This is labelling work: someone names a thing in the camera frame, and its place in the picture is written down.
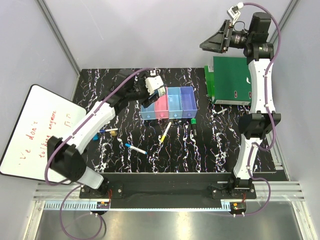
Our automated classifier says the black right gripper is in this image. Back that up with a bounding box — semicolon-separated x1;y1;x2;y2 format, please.
199;20;252;54

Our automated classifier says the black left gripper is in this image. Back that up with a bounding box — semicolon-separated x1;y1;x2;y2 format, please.
126;73;159;107

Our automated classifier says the pink bin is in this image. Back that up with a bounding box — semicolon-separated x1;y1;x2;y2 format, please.
155;95;169;119

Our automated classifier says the light blue bin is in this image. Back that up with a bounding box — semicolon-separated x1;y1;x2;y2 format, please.
140;103;156;121
167;87;183;119

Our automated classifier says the purple bin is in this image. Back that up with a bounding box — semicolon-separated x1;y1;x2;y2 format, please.
180;86;198;119

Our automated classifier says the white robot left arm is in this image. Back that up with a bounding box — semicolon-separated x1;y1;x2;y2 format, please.
44;67;166;198

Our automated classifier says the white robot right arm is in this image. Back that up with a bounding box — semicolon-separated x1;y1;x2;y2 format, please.
199;11;281;199

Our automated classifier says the yellow cap white marker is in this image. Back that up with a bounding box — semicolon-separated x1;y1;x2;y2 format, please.
160;122;172;143

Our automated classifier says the green cap grey marker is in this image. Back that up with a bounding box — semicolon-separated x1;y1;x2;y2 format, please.
190;118;198;138

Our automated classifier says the yellow eraser block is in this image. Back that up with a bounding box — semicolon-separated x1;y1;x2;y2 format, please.
109;128;118;137

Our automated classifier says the blue cap white marker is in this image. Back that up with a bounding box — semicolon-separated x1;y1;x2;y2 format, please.
125;143;147;155

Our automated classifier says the blue tip thin pen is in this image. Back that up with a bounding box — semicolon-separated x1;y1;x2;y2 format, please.
99;128;118;134

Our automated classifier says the small black silver pen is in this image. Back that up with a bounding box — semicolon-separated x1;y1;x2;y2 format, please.
211;108;228;118

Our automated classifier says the white whiteboard red writing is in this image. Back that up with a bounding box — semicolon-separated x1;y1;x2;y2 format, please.
0;84;87;181

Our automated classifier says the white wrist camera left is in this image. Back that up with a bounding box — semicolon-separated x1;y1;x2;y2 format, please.
145;75;164;96

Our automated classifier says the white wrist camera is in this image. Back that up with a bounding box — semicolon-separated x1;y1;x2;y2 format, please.
227;2;244;25
145;75;164;96

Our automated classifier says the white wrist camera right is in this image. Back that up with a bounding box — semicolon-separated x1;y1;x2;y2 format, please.
227;2;244;25

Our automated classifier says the green ring binder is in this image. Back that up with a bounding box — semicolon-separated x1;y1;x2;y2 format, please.
204;56;252;106

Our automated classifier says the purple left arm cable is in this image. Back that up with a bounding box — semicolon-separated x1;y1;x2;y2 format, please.
44;67;155;238

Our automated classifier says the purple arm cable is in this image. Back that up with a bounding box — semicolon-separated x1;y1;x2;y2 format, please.
234;1;282;216
44;67;155;238

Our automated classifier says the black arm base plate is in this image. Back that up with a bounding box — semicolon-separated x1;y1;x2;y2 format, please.
79;172;257;211

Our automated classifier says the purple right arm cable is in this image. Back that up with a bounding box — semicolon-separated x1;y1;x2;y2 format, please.
234;1;282;216

